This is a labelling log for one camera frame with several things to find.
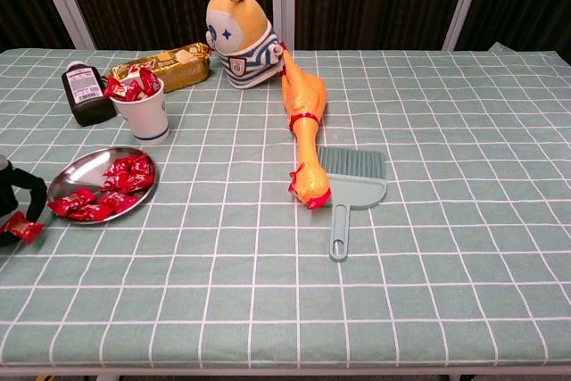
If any orange plush toy striped shirt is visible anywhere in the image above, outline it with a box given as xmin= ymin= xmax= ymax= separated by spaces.
xmin=204 ymin=0 xmax=286 ymax=90

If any white paper cup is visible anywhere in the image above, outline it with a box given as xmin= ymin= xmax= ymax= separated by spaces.
xmin=107 ymin=77 xmax=170 ymax=145

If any green mini dustpan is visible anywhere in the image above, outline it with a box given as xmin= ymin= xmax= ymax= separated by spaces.
xmin=328 ymin=175 xmax=388 ymax=262

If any green mini brush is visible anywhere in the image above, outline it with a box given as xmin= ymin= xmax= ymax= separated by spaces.
xmin=316 ymin=145 xmax=387 ymax=180

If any brown medicine bottle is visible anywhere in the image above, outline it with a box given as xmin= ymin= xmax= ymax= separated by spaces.
xmin=61 ymin=61 xmax=118 ymax=128

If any gold foil snack package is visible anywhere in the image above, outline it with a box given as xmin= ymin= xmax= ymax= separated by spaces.
xmin=101 ymin=41 xmax=213 ymax=95

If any round steel plate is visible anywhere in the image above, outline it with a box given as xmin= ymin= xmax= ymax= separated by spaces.
xmin=46 ymin=145 xmax=158 ymax=225

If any green checked tablecloth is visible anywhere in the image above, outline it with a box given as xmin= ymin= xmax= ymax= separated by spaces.
xmin=0 ymin=41 xmax=571 ymax=371

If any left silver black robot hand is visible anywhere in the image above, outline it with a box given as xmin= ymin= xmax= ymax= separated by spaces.
xmin=0 ymin=153 xmax=48 ymax=248

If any orange rubber chicken toy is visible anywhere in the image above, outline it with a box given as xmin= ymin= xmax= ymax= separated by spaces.
xmin=278 ymin=48 xmax=334 ymax=211

